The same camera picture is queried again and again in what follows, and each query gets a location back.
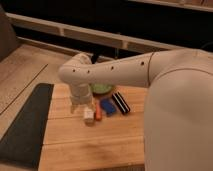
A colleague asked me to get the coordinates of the black floor mat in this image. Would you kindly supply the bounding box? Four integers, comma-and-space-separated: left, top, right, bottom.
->
0, 83, 53, 169

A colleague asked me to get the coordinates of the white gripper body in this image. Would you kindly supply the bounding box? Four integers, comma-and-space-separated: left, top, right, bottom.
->
69, 84, 92, 113

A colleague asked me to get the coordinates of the orange marker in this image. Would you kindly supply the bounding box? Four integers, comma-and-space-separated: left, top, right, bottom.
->
95, 101, 102, 121

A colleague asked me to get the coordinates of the small white bottle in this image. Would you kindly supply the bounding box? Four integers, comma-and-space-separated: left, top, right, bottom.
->
83, 107, 94, 124

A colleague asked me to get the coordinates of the black striped eraser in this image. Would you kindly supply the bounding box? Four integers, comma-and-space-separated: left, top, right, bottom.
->
112, 92, 130, 115

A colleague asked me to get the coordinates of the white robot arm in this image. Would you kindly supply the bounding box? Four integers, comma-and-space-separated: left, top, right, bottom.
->
59, 49, 213, 171

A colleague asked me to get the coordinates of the green bowl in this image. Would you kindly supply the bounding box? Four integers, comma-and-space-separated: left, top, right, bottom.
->
91, 84, 113, 95

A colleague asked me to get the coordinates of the blue rectangular block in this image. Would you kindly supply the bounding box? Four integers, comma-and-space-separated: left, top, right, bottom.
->
100, 99, 116, 116

